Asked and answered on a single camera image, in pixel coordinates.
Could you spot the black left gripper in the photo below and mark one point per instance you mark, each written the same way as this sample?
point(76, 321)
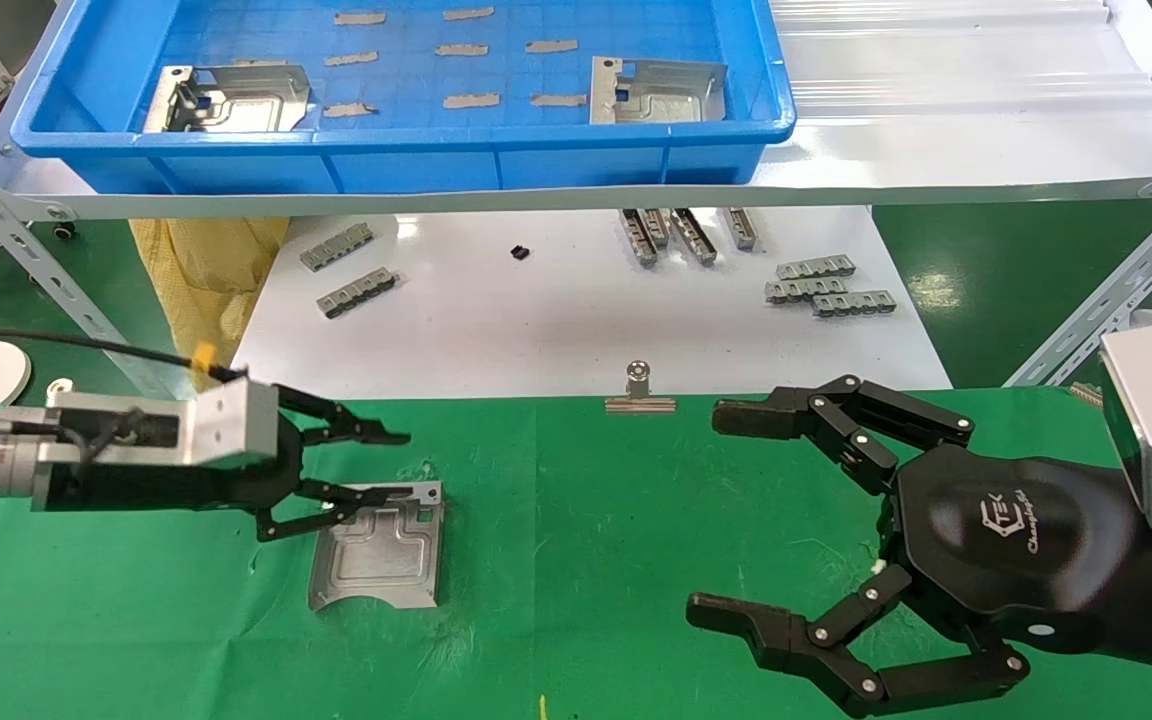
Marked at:
point(166, 487)

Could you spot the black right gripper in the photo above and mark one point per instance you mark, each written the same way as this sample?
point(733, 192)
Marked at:
point(1006, 540)

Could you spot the stamped sheet metal bracket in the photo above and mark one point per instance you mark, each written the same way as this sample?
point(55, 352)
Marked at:
point(256, 105)
point(376, 560)
point(666, 95)

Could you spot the green cloth mat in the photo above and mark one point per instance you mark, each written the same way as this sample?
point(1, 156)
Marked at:
point(636, 560)

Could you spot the grey notched metal strip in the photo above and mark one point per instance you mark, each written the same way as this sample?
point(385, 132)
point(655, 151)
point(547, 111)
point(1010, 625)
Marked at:
point(854, 303)
point(693, 236)
point(638, 238)
point(816, 267)
point(336, 247)
point(358, 292)
point(657, 226)
point(804, 289)
point(742, 228)

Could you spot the yellow plastic bag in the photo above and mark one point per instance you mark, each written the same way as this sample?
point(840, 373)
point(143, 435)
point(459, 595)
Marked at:
point(206, 290)

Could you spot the white board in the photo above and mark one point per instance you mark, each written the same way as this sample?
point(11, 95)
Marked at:
point(576, 330)

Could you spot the blue plastic bin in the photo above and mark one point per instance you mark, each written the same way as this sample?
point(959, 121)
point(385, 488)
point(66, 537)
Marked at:
point(436, 165)

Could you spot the grey tape strip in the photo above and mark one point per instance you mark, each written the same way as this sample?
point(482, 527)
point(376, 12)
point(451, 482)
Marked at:
point(551, 45)
point(461, 49)
point(351, 58)
point(471, 100)
point(359, 17)
point(467, 13)
point(349, 109)
point(558, 99)

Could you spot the perforated grey rack brace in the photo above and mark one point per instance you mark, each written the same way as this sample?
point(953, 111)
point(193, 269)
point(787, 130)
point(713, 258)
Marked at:
point(1116, 300)
point(46, 270)

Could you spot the white metal rack shelf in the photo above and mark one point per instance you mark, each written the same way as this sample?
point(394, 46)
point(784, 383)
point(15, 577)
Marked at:
point(936, 150)

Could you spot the white corrugated panel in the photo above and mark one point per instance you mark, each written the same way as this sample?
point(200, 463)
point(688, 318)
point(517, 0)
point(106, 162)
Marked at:
point(936, 60)

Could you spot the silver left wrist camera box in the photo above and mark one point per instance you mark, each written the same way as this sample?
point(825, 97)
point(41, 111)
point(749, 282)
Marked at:
point(226, 425)

